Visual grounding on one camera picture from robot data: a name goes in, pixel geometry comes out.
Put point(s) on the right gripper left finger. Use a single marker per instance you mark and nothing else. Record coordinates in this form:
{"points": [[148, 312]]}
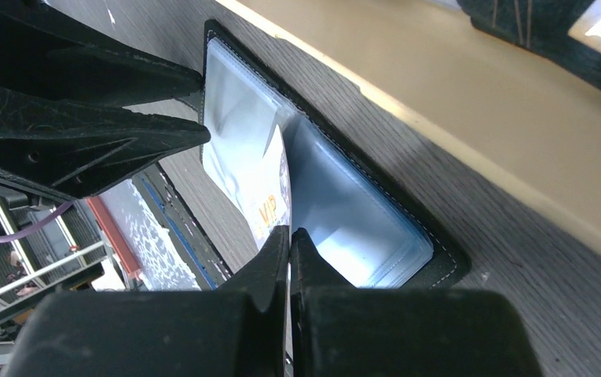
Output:
{"points": [[255, 301]]}

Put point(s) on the black vip card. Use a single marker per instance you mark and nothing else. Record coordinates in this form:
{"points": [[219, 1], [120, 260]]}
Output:
{"points": [[555, 30]]}

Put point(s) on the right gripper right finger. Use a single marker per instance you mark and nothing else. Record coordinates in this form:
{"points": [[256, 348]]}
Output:
{"points": [[325, 322]]}

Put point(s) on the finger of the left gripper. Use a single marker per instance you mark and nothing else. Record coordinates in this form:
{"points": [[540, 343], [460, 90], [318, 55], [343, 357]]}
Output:
{"points": [[45, 53], [66, 151]]}

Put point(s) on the black leather card holder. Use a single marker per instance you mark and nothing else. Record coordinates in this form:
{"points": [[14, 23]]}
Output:
{"points": [[362, 222]]}

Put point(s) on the white striped card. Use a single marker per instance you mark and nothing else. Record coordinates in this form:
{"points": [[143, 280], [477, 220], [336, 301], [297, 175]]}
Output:
{"points": [[254, 176]]}

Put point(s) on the beige oval tray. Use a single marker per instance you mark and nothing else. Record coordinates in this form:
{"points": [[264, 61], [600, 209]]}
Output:
{"points": [[522, 122]]}

